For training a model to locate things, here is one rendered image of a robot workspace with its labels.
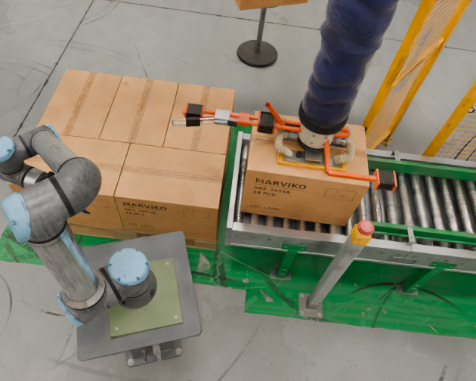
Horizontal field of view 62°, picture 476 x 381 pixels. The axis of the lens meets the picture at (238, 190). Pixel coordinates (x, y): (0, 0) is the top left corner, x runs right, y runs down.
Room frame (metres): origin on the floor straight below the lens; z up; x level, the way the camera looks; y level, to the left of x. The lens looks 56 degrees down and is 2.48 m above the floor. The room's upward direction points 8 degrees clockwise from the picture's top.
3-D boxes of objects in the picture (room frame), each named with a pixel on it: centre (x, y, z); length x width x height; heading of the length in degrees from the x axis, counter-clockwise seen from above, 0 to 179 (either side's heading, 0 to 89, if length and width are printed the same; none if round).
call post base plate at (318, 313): (0.89, -0.56, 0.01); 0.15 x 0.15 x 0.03; 1
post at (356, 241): (0.89, -0.56, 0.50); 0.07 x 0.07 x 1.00; 1
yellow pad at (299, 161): (1.28, -0.34, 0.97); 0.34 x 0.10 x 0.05; 91
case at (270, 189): (1.37, -0.33, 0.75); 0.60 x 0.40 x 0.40; 90
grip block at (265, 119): (1.37, -0.09, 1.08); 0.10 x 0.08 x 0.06; 1
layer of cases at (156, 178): (1.66, 0.70, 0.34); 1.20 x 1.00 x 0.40; 91
